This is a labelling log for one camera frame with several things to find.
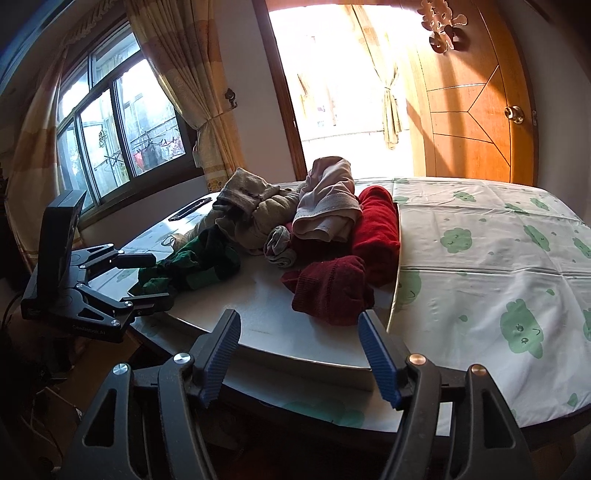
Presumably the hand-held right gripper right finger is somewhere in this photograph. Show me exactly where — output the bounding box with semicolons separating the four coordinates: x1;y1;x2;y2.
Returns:
357;309;539;480

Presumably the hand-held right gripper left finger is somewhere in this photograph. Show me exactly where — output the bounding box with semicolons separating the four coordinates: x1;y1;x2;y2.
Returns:
52;308;243;480

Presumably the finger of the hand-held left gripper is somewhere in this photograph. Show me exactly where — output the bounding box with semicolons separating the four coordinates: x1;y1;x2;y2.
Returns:
75;287;176;329
69;244;158;283

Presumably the green and black striped garment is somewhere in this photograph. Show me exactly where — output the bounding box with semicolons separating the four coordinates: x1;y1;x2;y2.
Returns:
133;225;243;297

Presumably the dark red garment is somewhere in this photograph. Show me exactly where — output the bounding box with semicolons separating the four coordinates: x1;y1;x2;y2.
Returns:
281;255;376;328

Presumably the bright red fleece garment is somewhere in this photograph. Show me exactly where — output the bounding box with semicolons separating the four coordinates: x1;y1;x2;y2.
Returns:
351;185;402;288

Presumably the beige garment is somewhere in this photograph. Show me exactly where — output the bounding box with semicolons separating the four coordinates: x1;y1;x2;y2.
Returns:
212;167;303;257

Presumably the pale pink underwear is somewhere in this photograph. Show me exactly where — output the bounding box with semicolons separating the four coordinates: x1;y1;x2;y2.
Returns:
292;157;363;244

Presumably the flat black device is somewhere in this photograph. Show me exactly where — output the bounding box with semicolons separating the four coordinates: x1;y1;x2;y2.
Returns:
168;197;213;222

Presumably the beige checked curtain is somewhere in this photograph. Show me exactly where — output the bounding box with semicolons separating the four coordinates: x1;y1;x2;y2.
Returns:
4;58;70;232
124;0;247;192

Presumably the grey sock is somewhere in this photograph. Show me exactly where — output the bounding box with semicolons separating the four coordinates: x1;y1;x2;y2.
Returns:
263;226;297;269

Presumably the window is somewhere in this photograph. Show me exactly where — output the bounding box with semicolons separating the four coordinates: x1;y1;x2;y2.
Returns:
54;25;197;210

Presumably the white tablecloth with green print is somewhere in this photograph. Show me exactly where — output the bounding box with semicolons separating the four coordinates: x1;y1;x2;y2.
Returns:
95;176;591;437

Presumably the orange wooden door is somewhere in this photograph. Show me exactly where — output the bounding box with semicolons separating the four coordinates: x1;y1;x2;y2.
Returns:
405;0;540;188

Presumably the tied doorway curtain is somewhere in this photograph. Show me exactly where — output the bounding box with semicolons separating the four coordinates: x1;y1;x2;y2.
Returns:
355;4;404;151

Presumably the paper door decoration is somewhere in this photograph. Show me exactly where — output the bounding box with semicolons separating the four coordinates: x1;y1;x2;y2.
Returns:
417;0;469;55

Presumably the wooden door frame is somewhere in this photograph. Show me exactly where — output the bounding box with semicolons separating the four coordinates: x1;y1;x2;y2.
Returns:
252;0;309;182

